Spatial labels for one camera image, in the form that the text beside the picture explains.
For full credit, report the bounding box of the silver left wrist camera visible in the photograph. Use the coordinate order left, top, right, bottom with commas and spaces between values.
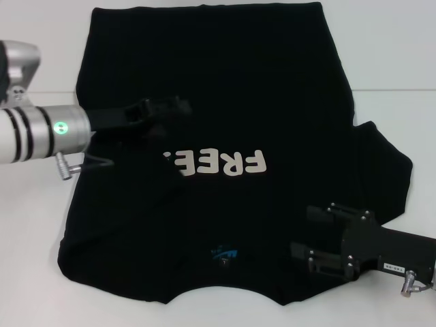
0, 40, 42, 104

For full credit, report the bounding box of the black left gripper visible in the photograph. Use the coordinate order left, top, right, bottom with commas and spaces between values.
84, 95, 193, 133

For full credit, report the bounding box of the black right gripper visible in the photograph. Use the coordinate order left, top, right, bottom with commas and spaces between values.
289, 202, 436, 279

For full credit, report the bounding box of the gripper cable with plug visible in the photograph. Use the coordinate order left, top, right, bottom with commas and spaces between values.
54, 151, 116, 182
398, 270, 436, 296

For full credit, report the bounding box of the black shirt with FREE print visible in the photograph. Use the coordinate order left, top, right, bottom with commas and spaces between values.
57, 1, 414, 307

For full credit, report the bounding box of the left gripper cable with plug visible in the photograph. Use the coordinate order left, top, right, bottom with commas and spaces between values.
54, 151, 116, 182

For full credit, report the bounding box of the right gripper cable with plug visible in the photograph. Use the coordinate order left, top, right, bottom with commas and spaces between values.
398, 270, 436, 296

